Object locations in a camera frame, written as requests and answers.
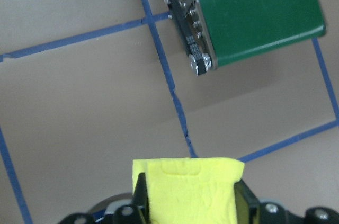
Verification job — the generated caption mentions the yellow foam block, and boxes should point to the yellow foam block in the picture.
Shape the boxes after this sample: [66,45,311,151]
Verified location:
[131,156,246,224]

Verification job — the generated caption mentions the green belt conveyor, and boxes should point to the green belt conveyor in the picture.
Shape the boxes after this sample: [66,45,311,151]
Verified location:
[162,0,327,77]

